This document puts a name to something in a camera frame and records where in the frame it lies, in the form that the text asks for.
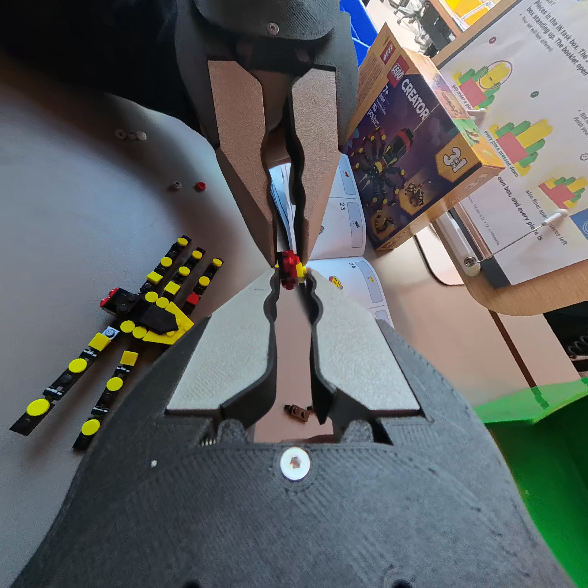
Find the metal wire sheet holder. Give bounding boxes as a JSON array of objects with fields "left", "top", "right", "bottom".
[{"left": 464, "top": 209, "right": 569, "bottom": 276}]

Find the green plastic bin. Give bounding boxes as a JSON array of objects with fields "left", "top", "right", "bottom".
[{"left": 473, "top": 377, "right": 588, "bottom": 588}]

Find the printed instruction sheet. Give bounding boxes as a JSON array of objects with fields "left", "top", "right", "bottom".
[{"left": 436, "top": 0, "right": 588, "bottom": 286}]

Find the blue plastic bin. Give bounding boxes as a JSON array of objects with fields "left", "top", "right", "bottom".
[{"left": 340, "top": 0, "right": 382, "bottom": 65}]

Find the black office chair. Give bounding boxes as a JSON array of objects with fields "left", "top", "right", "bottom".
[{"left": 416, "top": 0, "right": 460, "bottom": 49}]

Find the small red yellow lego assembly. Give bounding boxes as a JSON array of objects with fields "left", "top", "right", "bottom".
[{"left": 275, "top": 249, "right": 307, "bottom": 290}]

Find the black yellow lego spider build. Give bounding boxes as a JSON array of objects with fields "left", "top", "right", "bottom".
[{"left": 9, "top": 234, "right": 224, "bottom": 450}]

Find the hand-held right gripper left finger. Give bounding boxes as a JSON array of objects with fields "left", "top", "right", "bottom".
[{"left": 165, "top": 269, "right": 281, "bottom": 431}]

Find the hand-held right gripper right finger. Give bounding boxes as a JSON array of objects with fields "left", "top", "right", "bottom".
[{"left": 304, "top": 270, "right": 422, "bottom": 425}]

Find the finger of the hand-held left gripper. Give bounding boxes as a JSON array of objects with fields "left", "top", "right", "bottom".
[
  {"left": 207, "top": 60, "right": 279, "bottom": 269},
  {"left": 286, "top": 68, "right": 341, "bottom": 262}
]

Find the light wooden display board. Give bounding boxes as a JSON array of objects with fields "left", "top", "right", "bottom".
[{"left": 429, "top": 0, "right": 588, "bottom": 318}]

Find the lego set cardboard box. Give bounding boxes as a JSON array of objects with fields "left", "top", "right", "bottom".
[{"left": 342, "top": 22, "right": 506, "bottom": 252}]

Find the open lego instruction booklet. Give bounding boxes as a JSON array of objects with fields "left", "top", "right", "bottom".
[{"left": 269, "top": 154, "right": 395, "bottom": 329}]

